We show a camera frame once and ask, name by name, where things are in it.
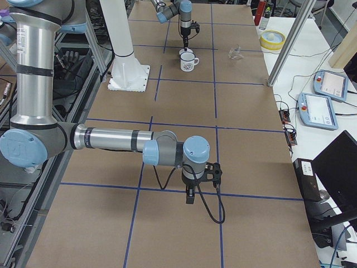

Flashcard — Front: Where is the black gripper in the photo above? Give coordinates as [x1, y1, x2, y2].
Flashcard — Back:
[182, 33, 190, 51]
[182, 175, 200, 204]

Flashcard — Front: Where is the white ceramic lid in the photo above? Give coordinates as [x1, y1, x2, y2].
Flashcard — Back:
[178, 47, 193, 55]

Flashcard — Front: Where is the white enamel mug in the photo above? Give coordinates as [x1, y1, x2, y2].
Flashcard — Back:
[180, 51, 200, 72]

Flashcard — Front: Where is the clear plastic bottle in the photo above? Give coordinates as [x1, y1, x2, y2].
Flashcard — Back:
[259, 3, 274, 30]

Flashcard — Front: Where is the red cylinder bottle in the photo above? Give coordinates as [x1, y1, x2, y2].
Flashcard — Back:
[254, 0, 266, 26]

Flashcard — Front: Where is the yellow rimmed bowl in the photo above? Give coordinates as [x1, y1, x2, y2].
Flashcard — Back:
[259, 30, 286, 51]

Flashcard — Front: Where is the black box device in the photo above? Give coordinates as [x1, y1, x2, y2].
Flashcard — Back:
[293, 158, 320, 202]

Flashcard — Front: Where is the near teach pendant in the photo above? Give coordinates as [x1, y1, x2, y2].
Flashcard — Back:
[297, 93, 339, 130]

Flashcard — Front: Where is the teach pendant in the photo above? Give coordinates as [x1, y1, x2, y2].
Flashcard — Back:
[297, 93, 339, 130]
[313, 70, 348, 102]

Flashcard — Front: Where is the black monitor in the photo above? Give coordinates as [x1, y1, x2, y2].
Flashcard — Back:
[312, 130, 356, 211]

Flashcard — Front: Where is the far teach pendant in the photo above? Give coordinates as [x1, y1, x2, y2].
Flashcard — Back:
[313, 70, 348, 102]

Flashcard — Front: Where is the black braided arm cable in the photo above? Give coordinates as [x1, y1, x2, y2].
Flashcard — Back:
[152, 164, 226, 224]

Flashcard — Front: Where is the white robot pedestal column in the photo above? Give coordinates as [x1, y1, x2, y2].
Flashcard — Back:
[100, 0, 138, 68]

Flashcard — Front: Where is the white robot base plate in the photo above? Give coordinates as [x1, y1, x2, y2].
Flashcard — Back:
[108, 63, 150, 92]

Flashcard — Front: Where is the aluminium frame post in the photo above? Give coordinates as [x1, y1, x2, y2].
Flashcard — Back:
[267, 0, 316, 87]

